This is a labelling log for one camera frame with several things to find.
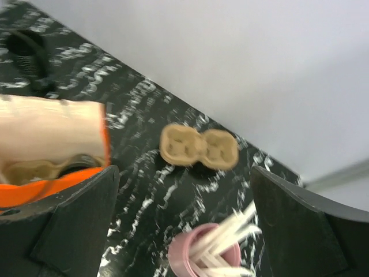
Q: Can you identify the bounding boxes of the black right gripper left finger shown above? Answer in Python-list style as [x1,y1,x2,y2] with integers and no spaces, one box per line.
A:
[1,166,119,276]

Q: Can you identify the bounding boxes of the orange paper bag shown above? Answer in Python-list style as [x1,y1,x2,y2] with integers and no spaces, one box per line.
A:
[1,95,111,211]

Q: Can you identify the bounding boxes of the stack of pulp carriers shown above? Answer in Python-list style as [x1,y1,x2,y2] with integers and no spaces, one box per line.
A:
[159,124,239,170]

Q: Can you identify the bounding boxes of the stack of black cups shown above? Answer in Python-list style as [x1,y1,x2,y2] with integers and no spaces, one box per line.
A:
[5,29,49,80]

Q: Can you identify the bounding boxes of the brown pulp cup carrier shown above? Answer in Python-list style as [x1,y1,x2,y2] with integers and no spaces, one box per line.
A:
[1,154,104,185]

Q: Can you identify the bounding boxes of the pink straw holder cup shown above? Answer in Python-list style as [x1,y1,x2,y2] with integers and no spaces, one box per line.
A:
[168,222,242,277]

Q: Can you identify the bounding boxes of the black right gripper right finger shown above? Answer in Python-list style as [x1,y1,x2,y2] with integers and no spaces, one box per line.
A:
[250,166,368,276]

